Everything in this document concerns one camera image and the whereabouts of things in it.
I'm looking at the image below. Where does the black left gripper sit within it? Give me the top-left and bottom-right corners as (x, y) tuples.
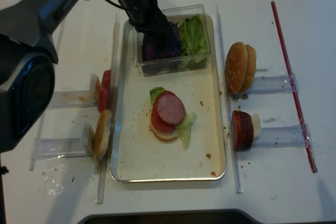
(119, 0), (171, 35)

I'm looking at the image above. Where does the purple lettuce leaf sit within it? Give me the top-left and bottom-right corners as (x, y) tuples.
(142, 22), (181, 61)

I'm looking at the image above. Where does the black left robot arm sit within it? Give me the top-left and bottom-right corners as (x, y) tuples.
(1, 0), (172, 152)

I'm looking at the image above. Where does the green lettuce in container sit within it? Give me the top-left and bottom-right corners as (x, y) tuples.
(169, 14), (209, 72)

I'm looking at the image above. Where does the clear lettuce container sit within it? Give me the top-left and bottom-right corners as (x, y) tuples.
(133, 4), (211, 76)

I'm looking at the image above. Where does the tomato slice left rack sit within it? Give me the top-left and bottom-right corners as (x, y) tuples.
(98, 69), (111, 113)

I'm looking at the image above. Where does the meat patty on burger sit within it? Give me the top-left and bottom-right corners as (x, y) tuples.
(154, 91), (185, 126)

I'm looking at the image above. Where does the tomato slice on burger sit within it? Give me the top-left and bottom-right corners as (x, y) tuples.
(151, 104), (175, 133)

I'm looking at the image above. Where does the green lettuce on burger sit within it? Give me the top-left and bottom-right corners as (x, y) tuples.
(150, 87), (197, 149)

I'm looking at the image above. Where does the white pusher left upper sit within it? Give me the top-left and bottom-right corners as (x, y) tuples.
(89, 73), (101, 99)

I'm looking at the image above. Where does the white pusher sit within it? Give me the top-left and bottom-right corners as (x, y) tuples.
(251, 113), (261, 140)
(81, 122), (95, 157)
(89, 73), (101, 99)

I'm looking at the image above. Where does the sesame bun top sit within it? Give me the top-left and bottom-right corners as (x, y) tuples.
(225, 41), (248, 95)

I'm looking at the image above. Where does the clear left upper track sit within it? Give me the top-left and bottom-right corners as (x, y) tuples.
(47, 90), (98, 110)

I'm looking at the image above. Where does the clear track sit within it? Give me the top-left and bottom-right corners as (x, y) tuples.
(252, 125), (311, 148)
(246, 74), (298, 94)
(47, 90), (98, 110)
(30, 138), (90, 160)

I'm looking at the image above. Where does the bun half right rack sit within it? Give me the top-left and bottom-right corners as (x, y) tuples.
(239, 45), (257, 94)

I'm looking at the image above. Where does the bun half rack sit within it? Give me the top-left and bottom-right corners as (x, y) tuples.
(239, 45), (257, 94)
(93, 110), (112, 162)

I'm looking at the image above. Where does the white pusher left lower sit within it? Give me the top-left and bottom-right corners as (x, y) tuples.
(81, 122), (95, 157)

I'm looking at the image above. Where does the bottom bun on tray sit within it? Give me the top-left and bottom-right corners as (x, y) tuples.
(150, 116), (179, 142)

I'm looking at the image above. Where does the bun half left rack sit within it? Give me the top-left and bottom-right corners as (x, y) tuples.
(93, 110), (112, 162)

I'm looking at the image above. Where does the metal tray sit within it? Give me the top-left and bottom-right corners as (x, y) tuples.
(110, 23), (226, 183)

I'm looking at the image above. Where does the clear right upper track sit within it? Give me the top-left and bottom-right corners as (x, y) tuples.
(246, 74), (298, 94)

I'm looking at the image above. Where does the clear left lower track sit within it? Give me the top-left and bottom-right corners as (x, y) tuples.
(30, 138), (90, 160)

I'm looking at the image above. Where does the white pusher right lower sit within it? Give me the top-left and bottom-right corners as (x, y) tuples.
(251, 113), (261, 140)

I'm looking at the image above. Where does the clear tape patch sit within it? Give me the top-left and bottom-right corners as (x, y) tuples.
(44, 164), (65, 196)

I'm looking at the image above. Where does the clear right lower track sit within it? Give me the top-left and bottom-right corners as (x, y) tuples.
(252, 125), (311, 148)

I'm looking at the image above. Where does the red straw rod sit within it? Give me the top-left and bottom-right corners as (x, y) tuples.
(271, 1), (318, 174)

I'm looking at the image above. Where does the clear left long rail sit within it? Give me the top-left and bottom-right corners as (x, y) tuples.
(94, 13), (118, 205)

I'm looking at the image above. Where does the clear long rail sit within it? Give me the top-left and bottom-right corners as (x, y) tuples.
(216, 5), (244, 194)
(94, 13), (118, 205)

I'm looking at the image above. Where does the clear right long rail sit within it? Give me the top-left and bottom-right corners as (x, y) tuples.
(216, 5), (244, 194)

